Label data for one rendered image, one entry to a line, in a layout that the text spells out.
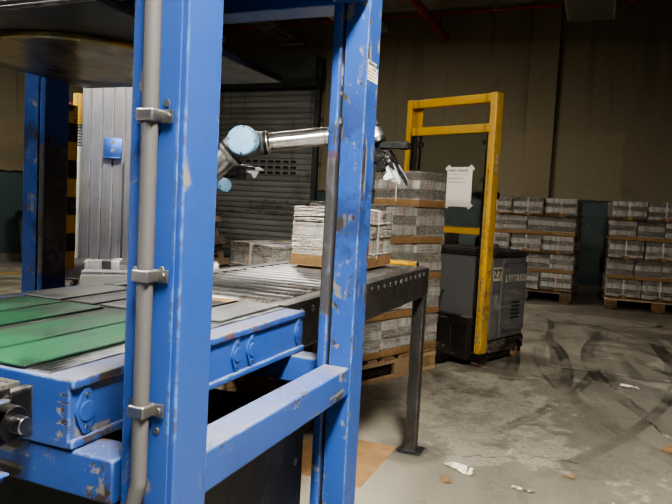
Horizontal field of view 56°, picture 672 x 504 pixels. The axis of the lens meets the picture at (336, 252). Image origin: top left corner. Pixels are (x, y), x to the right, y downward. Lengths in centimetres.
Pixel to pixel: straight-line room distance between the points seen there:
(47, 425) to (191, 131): 43
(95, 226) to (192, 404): 209
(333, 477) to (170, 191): 84
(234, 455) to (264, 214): 1033
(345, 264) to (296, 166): 964
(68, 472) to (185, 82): 52
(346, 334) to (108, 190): 174
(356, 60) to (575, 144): 865
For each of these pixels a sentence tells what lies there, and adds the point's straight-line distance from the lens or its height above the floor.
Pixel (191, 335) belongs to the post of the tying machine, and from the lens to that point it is 81.
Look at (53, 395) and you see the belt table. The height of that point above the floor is 77.
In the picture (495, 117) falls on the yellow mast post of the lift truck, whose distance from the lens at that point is 438.
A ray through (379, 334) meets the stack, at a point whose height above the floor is 29.
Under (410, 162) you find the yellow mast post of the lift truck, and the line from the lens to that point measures 475.
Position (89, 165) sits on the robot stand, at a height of 116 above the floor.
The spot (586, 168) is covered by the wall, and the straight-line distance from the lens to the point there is 987.
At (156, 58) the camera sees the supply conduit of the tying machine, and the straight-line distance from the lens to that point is 79.
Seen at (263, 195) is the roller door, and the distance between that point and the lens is 1121.
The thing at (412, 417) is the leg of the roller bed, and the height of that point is 15.
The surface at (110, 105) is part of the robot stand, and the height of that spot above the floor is 141.
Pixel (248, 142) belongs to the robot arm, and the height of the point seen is 127.
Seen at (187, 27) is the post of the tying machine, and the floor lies 123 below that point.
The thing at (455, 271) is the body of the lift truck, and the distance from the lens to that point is 466.
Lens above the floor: 103
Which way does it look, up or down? 4 degrees down
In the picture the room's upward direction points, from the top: 3 degrees clockwise
